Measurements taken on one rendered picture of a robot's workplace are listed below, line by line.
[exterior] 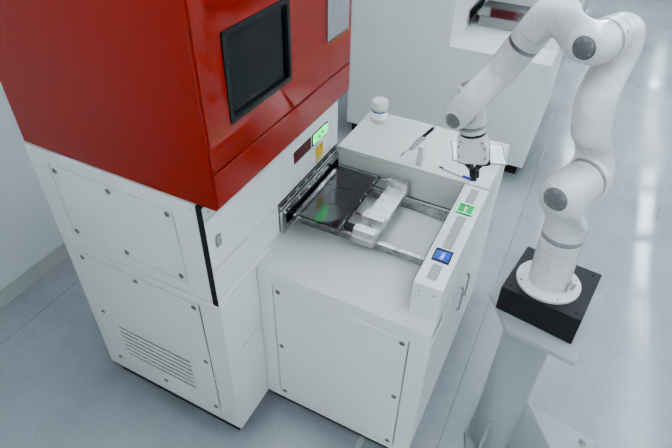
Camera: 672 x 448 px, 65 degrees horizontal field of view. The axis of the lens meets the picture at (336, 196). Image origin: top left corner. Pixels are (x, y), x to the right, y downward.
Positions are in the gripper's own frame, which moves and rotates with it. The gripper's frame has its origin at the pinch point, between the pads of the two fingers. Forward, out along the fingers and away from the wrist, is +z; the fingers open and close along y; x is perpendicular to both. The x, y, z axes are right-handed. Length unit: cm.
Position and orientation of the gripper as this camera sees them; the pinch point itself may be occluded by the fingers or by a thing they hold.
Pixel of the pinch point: (474, 174)
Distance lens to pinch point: 181.1
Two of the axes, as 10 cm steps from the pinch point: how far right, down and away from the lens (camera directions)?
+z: 1.7, 8.3, 5.3
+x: 4.5, -5.4, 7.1
